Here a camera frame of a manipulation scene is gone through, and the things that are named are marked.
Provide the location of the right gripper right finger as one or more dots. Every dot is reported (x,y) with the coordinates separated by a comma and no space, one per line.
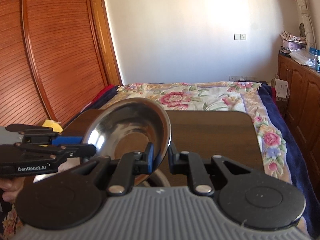
(190,165)

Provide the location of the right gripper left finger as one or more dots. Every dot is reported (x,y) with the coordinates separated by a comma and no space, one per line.
(129,166)

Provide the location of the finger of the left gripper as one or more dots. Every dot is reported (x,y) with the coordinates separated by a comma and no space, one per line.
(28,151)
(37,135)

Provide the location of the medium steel bowl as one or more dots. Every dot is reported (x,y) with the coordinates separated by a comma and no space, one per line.
(128,126)

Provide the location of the large steel bowl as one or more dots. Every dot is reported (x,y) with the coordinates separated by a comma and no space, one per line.
(157,179)

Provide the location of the person's left hand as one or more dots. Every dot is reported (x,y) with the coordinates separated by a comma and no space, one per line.
(11,187)

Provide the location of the yellow plush toy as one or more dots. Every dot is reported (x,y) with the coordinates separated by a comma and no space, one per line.
(52,124)

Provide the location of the dark blue red blanket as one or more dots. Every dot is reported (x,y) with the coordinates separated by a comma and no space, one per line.
(104,96)

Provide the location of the floral bed blanket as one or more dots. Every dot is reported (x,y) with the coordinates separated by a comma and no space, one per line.
(220,96)

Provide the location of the white paper bag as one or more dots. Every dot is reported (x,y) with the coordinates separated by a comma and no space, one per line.
(281,87)

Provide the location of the wooden side cabinet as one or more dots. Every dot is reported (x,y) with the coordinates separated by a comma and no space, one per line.
(302,113)

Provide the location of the stack of boxes and papers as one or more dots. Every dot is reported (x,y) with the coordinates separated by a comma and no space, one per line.
(291,42)

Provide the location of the toiletry bottles on counter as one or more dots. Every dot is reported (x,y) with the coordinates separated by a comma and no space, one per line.
(315,58)

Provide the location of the patterned curtain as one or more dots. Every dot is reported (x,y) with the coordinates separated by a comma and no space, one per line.
(303,7)

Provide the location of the wall power strip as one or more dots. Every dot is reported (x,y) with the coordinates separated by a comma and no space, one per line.
(243,78)

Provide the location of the wall light switch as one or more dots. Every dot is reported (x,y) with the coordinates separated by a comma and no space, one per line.
(240,37)

